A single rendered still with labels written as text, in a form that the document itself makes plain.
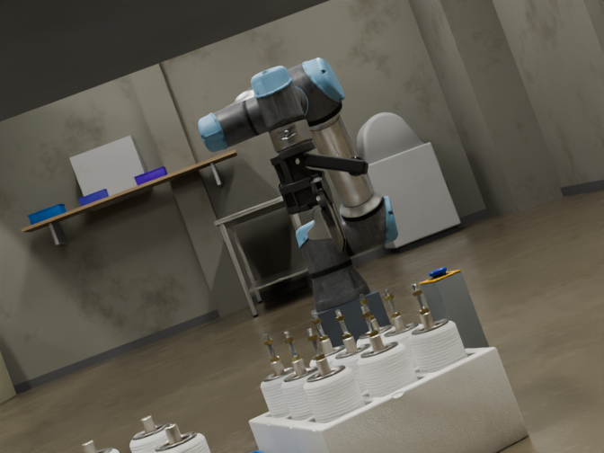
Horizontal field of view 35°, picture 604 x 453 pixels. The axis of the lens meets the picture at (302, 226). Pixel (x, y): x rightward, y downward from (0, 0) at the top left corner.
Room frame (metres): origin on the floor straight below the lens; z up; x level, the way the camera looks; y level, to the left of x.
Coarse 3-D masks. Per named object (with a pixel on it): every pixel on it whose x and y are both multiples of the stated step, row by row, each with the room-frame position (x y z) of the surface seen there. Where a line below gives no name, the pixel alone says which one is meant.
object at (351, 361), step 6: (354, 354) 1.88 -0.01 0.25; (360, 354) 1.87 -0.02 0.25; (336, 360) 1.89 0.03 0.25; (342, 360) 1.88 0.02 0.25; (348, 360) 1.87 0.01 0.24; (354, 360) 1.87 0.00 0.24; (348, 366) 1.87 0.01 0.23; (354, 366) 1.87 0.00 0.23; (354, 372) 1.87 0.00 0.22; (360, 378) 1.87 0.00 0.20; (360, 384) 1.87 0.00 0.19; (360, 390) 1.87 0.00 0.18; (366, 390) 1.87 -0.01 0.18
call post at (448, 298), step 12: (456, 276) 2.07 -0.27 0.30; (432, 288) 2.07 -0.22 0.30; (444, 288) 2.06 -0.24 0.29; (456, 288) 2.07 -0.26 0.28; (432, 300) 2.09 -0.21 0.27; (444, 300) 2.05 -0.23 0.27; (456, 300) 2.07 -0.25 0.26; (468, 300) 2.08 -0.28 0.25; (432, 312) 2.11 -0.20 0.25; (444, 312) 2.06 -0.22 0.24; (456, 312) 2.06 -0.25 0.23; (468, 312) 2.07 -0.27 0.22; (456, 324) 2.06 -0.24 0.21; (468, 324) 2.07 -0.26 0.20; (480, 324) 2.08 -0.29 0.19; (468, 336) 2.06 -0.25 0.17; (480, 336) 2.08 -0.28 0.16; (468, 348) 2.06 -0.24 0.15
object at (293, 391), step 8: (288, 384) 1.84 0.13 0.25; (296, 384) 1.82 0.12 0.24; (304, 384) 1.82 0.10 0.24; (288, 392) 1.84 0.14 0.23; (296, 392) 1.82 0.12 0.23; (304, 392) 1.82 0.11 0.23; (288, 400) 1.84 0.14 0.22; (296, 400) 1.83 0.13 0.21; (304, 400) 1.82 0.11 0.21; (296, 408) 1.83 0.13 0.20; (304, 408) 1.82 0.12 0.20; (296, 416) 1.84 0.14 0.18; (304, 416) 1.83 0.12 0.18
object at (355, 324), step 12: (372, 300) 2.44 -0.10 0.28; (312, 312) 2.56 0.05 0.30; (324, 312) 2.44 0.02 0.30; (348, 312) 2.44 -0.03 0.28; (360, 312) 2.44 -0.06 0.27; (372, 312) 2.44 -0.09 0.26; (384, 312) 2.44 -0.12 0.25; (324, 324) 2.43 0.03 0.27; (336, 324) 2.43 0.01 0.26; (348, 324) 2.44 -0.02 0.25; (360, 324) 2.44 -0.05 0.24; (384, 324) 2.44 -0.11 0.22; (336, 336) 2.43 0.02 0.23
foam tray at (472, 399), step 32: (480, 352) 1.81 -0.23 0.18; (416, 384) 1.74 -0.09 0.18; (448, 384) 1.76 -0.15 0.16; (480, 384) 1.79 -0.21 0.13; (288, 416) 1.90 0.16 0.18; (352, 416) 1.68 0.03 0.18; (384, 416) 1.71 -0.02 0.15; (416, 416) 1.73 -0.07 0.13; (448, 416) 1.75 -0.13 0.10; (480, 416) 1.78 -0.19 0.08; (512, 416) 1.81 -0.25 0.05; (288, 448) 1.84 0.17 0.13; (320, 448) 1.69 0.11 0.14; (352, 448) 1.68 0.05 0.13; (384, 448) 1.70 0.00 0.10; (416, 448) 1.72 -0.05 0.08; (448, 448) 1.74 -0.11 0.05; (480, 448) 1.77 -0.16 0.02
